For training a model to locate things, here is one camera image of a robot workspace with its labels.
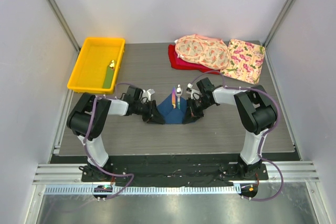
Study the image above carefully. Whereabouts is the yellow plastic bin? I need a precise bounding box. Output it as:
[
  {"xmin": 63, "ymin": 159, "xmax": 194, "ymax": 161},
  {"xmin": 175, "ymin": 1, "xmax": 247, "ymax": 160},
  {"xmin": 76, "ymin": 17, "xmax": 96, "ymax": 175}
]
[{"xmin": 67, "ymin": 37, "xmax": 125, "ymax": 94}]

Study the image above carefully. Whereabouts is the red folded cloth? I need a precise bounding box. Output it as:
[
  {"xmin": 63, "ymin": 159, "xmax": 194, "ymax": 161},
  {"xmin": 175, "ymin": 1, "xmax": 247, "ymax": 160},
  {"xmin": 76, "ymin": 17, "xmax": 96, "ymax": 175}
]
[{"xmin": 168, "ymin": 45, "xmax": 211, "ymax": 72}]

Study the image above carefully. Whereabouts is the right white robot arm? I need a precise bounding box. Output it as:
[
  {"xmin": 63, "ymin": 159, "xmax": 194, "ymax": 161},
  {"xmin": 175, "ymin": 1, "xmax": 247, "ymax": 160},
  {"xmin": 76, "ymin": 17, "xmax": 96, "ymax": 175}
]
[{"xmin": 182, "ymin": 78, "xmax": 279, "ymax": 179}]

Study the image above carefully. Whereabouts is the left aluminium corner post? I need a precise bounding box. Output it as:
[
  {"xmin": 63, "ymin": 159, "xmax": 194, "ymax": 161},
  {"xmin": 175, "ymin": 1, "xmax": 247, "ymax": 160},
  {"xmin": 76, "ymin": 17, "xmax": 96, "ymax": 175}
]
[{"xmin": 46, "ymin": 0, "xmax": 81, "ymax": 53}]

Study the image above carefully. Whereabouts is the blue paper napkin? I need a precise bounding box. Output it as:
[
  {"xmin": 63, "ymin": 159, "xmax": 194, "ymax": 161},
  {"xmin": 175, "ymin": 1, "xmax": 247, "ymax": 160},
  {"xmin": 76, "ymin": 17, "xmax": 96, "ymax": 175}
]
[{"xmin": 157, "ymin": 94, "xmax": 187, "ymax": 124}]

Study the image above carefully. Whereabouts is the aluminium corner post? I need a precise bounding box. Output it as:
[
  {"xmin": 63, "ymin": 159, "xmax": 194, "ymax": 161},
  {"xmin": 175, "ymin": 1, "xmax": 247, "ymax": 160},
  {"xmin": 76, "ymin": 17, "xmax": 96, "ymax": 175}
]
[
  {"xmin": 262, "ymin": 0, "xmax": 313, "ymax": 48},
  {"xmin": 46, "ymin": 0, "xmax": 81, "ymax": 53}
]

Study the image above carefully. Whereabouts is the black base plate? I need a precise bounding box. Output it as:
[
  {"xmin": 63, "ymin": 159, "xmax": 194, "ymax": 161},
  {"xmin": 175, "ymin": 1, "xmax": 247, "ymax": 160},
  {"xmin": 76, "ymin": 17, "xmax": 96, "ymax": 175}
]
[{"xmin": 49, "ymin": 154, "xmax": 301, "ymax": 183}]

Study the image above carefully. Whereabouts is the iridescent rainbow knife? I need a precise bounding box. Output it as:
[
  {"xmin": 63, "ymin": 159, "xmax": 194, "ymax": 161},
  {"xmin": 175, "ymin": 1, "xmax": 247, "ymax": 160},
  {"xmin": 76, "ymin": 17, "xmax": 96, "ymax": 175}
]
[{"xmin": 171, "ymin": 87, "xmax": 176, "ymax": 109}]

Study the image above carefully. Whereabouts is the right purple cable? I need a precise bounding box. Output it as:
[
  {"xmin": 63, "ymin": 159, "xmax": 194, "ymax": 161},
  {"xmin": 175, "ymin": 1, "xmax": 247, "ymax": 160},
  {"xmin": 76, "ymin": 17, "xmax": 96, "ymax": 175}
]
[{"xmin": 187, "ymin": 70, "xmax": 286, "ymax": 202}]

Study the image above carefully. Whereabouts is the green gold-tipped utensil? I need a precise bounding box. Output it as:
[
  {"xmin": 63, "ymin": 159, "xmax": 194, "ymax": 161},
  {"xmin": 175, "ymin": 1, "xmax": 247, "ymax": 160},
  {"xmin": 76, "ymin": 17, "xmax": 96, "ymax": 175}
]
[{"xmin": 102, "ymin": 60, "xmax": 116, "ymax": 89}]

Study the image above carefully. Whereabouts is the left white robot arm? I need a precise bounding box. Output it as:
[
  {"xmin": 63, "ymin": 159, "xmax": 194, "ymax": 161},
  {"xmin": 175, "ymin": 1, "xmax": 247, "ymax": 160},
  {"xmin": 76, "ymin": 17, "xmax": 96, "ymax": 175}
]
[{"xmin": 66, "ymin": 86, "xmax": 165, "ymax": 182}]

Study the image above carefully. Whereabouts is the right aluminium corner post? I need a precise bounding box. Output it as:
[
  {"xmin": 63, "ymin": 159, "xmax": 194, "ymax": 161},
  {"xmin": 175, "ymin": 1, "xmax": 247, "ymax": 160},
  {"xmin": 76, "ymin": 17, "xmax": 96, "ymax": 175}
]
[{"xmin": 262, "ymin": 0, "xmax": 313, "ymax": 48}]

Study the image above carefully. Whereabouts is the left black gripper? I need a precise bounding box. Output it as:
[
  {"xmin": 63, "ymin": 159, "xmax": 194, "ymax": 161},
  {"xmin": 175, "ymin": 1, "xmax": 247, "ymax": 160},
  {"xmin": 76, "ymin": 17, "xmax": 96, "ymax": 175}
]
[{"xmin": 133, "ymin": 99, "xmax": 165, "ymax": 124}]

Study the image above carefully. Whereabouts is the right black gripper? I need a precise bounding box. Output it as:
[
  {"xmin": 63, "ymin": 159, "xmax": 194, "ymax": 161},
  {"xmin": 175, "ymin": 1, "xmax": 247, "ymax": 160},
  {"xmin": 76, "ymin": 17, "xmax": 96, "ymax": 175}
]
[{"xmin": 184, "ymin": 97, "xmax": 213, "ymax": 124}]

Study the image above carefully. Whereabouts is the white slotted cable duct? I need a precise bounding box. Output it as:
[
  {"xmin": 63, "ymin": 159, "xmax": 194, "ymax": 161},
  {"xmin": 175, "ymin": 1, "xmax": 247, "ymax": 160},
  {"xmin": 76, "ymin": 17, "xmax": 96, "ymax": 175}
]
[{"xmin": 45, "ymin": 184, "xmax": 241, "ymax": 196}]

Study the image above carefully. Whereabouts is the floral yellow placemat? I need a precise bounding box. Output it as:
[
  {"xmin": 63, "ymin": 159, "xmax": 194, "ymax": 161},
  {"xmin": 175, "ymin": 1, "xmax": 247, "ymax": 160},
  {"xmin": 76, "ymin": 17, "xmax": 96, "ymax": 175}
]
[{"xmin": 221, "ymin": 39, "xmax": 266, "ymax": 84}]

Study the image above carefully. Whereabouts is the floral round mesh cover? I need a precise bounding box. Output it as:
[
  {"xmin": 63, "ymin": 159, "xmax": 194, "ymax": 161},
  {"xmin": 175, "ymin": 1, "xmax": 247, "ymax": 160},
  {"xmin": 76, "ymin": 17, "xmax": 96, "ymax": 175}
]
[{"xmin": 174, "ymin": 34, "xmax": 230, "ymax": 71}]

